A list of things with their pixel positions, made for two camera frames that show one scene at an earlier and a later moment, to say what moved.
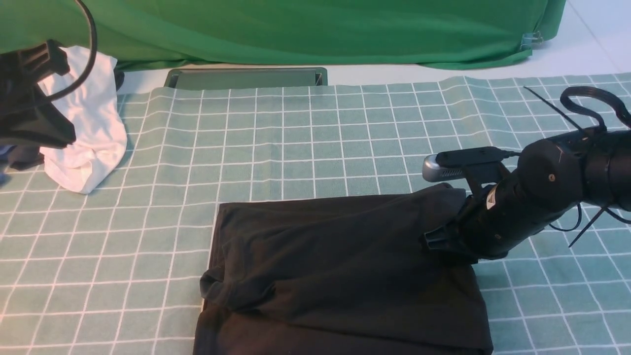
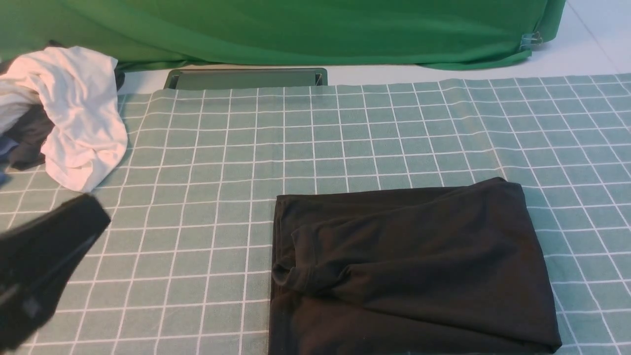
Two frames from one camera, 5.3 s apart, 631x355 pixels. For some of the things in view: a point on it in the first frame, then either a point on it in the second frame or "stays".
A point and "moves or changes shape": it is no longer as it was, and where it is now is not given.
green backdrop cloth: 150,34 stays
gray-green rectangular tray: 210,77 stays
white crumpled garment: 95,112 stays
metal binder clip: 530,40 stays
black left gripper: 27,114 -> 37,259
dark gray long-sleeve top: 345,273 moves or changes shape
